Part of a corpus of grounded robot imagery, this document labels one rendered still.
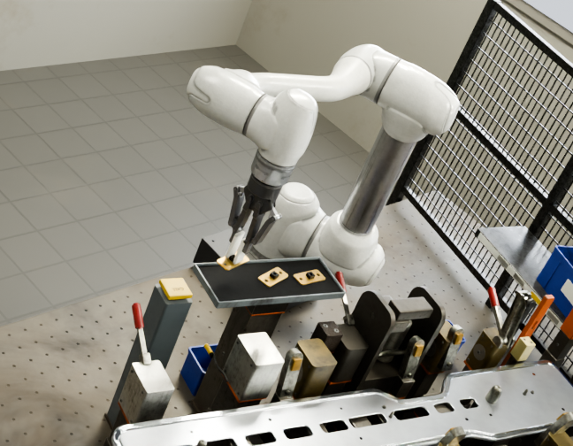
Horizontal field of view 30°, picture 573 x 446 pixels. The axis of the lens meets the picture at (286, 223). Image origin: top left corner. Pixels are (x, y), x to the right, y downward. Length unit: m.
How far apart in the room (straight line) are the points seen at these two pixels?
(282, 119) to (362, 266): 0.96
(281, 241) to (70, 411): 0.83
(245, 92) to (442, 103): 0.64
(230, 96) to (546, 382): 1.27
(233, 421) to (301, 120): 0.69
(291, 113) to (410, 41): 3.46
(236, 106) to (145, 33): 3.64
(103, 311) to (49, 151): 1.97
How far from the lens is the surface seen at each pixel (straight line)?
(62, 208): 4.59
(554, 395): 3.03
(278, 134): 2.26
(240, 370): 2.47
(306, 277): 2.64
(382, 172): 2.90
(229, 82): 2.30
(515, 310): 2.92
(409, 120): 2.75
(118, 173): 4.92
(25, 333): 2.91
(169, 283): 2.45
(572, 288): 3.28
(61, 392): 2.78
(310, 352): 2.57
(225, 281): 2.52
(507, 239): 3.51
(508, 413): 2.86
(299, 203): 3.11
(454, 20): 5.51
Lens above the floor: 2.64
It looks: 32 degrees down
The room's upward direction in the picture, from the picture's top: 24 degrees clockwise
